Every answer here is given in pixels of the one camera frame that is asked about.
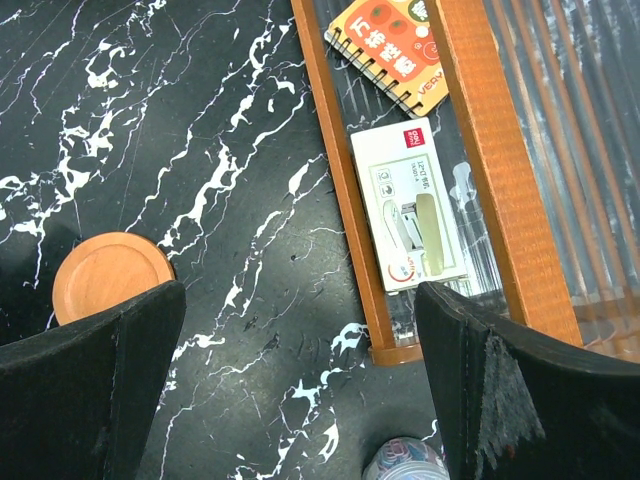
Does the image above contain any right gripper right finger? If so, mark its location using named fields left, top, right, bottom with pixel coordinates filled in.
left=414, top=282, right=639, bottom=479

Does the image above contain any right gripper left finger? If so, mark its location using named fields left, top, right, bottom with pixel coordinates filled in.
left=1, top=281, right=186, bottom=479

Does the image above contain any light wood coaster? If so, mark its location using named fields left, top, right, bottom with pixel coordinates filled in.
left=52, top=232, right=176, bottom=326

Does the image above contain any white stapler box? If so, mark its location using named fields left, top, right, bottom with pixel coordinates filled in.
left=350, top=118, right=467, bottom=294

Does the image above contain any wooden shelf rack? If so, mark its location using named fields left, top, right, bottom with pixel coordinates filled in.
left=293, top=1, right=639, bottom=366

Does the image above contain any orange spiral notebook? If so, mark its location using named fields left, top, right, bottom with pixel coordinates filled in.
left=324, top=0, right=449, bottom=118

